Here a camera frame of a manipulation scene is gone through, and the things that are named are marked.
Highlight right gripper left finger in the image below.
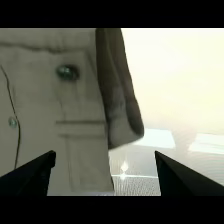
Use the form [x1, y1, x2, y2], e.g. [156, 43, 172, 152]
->
[0, 149, 57, 197]

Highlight beige buttoned garment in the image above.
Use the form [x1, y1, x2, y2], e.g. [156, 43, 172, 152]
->
[0, 27, 146, 197]

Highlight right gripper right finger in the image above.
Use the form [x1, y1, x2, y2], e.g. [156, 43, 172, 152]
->
[154, 150, 224, 197]

